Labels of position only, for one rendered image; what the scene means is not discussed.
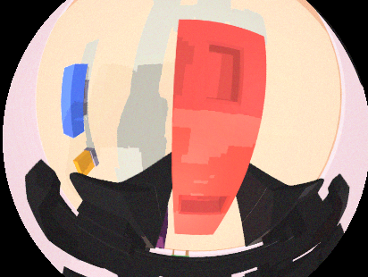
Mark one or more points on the yellow block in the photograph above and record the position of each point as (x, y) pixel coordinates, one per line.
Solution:
(83, 162)

